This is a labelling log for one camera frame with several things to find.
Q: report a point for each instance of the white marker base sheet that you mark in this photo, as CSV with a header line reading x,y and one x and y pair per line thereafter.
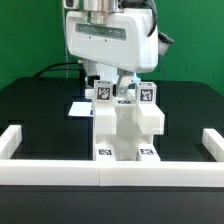
x,y
81,109

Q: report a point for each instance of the white tagged cube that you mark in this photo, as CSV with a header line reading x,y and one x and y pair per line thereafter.
x,y
145,92
103,91

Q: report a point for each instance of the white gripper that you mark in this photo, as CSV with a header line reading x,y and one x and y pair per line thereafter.
x,y
128,41

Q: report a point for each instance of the white chair seat part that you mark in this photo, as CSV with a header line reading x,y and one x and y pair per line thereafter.
x,y
125,140

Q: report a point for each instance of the white chair back frame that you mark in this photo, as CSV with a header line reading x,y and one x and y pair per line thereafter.
x,y
150,118

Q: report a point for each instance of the white U-shaped fence wall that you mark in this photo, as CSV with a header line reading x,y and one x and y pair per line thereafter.
x,y
92,173

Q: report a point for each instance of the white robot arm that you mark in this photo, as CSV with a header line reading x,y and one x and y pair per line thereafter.
x,y
98,11

